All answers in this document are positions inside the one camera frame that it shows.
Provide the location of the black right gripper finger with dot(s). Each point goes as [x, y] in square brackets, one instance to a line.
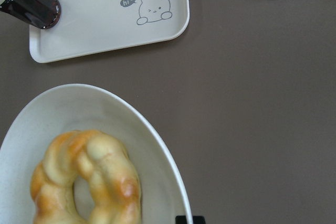
[182, 219]

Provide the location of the tea bottle on tray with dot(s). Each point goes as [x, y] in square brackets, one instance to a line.
[42, 14]

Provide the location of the cream rabbit tray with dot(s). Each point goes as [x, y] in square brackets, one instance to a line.
[92, 26]

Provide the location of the white round plate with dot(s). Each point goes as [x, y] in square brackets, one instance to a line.
[80, 107]

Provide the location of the braided glazed donut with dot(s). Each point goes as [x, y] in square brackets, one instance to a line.
[101, 160]

